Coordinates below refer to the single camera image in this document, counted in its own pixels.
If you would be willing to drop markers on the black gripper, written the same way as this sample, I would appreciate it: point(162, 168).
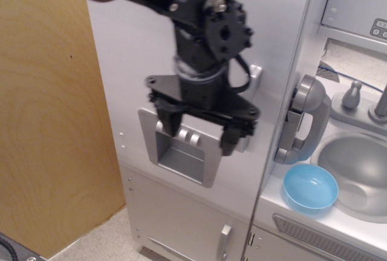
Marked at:
point(215, 102)

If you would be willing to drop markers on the silver fridge door handle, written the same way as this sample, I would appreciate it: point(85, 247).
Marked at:
point(249, 95)

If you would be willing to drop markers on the white toy fridge door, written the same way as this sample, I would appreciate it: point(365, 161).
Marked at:
point(134, 42)

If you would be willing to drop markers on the plywood board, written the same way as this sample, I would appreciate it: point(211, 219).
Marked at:
point(59, 172)

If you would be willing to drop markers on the grey toy faucet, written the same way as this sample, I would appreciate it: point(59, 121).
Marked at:
point(350, 108)

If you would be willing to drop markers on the white lower freezer door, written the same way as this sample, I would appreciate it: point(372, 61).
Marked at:
point(176, 226)

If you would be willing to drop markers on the grey toy microwave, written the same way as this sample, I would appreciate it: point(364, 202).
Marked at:
point(357, 22)

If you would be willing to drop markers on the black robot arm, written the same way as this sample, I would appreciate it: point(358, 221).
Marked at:
point(209, 34)

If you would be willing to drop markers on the grey toy telephone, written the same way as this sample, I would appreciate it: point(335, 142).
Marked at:
point(305, 122)

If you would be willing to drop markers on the silver lower door handle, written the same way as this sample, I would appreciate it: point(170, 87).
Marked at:
point(221, 253)

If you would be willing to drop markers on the blue plastic bowl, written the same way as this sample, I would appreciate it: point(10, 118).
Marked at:
point(309, 189)

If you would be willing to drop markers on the silver toy sink basin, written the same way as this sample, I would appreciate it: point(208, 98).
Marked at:
point(358, 164)

